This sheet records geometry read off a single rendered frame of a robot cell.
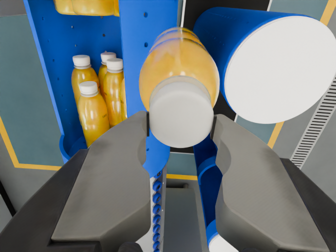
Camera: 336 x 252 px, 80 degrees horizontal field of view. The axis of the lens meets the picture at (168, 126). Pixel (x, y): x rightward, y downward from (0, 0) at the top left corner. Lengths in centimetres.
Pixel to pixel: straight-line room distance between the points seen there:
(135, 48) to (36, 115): 182
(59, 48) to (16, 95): 156
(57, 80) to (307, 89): 63
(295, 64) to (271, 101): 10
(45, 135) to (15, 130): 27
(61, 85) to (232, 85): 43
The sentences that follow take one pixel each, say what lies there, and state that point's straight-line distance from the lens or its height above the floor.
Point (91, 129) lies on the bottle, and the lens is 53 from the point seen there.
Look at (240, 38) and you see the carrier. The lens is 56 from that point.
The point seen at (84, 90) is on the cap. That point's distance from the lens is 50.
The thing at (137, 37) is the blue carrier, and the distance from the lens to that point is 34.
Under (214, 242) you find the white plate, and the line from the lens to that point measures 108.
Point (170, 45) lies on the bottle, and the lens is 16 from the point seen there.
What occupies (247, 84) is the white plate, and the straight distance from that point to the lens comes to 58.
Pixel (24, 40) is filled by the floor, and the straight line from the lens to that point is 188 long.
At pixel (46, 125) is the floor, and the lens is 213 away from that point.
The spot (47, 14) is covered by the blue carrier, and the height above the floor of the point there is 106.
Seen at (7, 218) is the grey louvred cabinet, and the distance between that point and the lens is 312.
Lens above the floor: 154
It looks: 59 degrees down
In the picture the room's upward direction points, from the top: 179 degrees counter-clockwise
